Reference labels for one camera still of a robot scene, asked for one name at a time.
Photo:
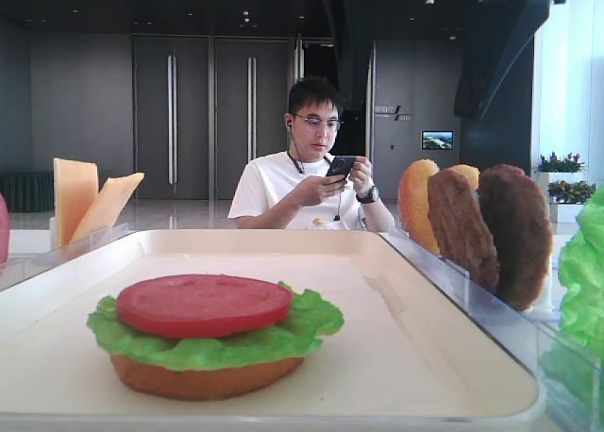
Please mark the brown meat patty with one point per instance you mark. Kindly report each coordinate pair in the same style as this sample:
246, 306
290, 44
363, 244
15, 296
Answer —
514, 208
461, 234

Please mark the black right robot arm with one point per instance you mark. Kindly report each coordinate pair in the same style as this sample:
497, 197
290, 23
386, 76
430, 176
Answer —
492, 34

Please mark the green lettuce on tray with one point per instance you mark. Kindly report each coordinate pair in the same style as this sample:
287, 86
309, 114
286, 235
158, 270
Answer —
310, 318

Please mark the red tomato slice on tray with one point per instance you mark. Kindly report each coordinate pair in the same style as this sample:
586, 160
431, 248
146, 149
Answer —
187, 306

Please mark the orange cheese slice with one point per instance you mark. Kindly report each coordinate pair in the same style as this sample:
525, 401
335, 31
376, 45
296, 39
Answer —
107, 205

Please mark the pale yellow cheese slice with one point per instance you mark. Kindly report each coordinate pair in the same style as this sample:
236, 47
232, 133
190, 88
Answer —
75, 187

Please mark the red tomato slice in rack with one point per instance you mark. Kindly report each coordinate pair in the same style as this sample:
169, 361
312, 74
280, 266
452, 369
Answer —
4, 230

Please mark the green lettuce leaf in rack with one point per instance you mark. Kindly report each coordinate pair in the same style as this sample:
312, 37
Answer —
580, 270

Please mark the man in white shirt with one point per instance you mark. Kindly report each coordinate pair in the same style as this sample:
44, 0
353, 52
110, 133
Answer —
292, 190

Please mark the black smartphone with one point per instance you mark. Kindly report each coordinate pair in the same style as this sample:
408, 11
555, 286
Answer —
341, 165

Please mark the bun slice right rack outer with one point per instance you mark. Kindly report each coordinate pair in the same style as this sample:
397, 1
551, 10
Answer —
413, 203

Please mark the bun slice rack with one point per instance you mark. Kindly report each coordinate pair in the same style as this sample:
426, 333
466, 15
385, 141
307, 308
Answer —
413, 203
471, 173

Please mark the bun slice right rack inner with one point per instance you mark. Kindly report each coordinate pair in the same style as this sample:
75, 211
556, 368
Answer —
471, 173

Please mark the cream rectangular tray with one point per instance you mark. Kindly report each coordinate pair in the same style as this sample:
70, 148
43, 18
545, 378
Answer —
407, 358

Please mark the bottom bun on tray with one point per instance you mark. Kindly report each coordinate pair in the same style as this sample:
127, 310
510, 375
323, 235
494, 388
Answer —
191, 385

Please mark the potted plants in white planter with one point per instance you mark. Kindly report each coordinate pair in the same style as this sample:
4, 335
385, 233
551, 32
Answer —
565, 185

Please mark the clear plastic left rack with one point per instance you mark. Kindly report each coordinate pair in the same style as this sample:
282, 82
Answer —
30, 252

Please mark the clear plastic rack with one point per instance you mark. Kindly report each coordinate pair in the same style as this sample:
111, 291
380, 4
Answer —
526, 335
30, 252

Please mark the clear plastic right rack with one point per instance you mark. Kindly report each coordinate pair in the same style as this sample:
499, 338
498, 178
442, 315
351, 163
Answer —
526, 335

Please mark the wall screen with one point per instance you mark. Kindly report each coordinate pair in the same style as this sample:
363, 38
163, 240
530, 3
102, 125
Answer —
437, 140

